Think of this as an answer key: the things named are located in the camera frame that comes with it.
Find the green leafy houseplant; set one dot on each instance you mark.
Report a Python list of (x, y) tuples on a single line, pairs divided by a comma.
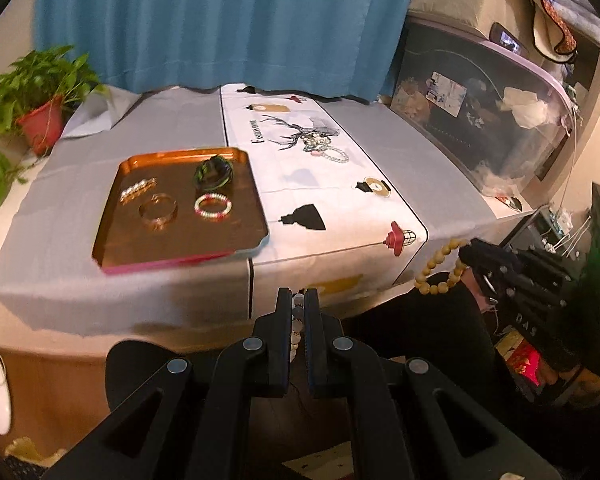
[(30, 75)]

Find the red flower pot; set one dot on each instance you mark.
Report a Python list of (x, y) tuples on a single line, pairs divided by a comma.
[(40, 125)]

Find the metal bangle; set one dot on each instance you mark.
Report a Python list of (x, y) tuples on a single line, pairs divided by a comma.
[(155, 223)]

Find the clear plastic storage box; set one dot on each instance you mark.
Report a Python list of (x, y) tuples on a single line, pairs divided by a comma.
[(455, 125)]

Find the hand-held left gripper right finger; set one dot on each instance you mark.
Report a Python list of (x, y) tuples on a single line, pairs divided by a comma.
[(312, 325)]

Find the orange metal tray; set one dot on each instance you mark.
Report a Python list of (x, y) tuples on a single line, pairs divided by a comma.
[(180, 240)]

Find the pearl hair clip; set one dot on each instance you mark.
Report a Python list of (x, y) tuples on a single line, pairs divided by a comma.
[(136, 190)]

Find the blue curtain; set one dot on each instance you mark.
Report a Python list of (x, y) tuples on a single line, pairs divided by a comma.
[(205, 20)]

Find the white printed table runner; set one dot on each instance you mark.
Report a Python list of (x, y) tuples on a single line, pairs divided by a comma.
[(305, 195)]

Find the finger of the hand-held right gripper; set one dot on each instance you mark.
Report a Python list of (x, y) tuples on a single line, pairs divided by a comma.
[(490, 255), (487, 285)]

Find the tangled pearl jewelry pile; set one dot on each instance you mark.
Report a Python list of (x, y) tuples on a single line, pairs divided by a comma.
[(314, 141)]

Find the black phone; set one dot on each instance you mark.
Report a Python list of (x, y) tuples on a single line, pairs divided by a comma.
[(507, 39)]

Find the grey tablecloth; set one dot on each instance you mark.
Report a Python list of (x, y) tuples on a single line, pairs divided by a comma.
[(70, 270)]

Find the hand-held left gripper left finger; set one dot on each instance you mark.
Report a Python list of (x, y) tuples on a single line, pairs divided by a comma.
[(283, 325)]

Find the patterned tote bag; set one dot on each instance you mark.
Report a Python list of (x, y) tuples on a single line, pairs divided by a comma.
[(550, 20)]

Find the white plastic bag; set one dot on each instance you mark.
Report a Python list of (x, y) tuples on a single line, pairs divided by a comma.
[(525, 107)]

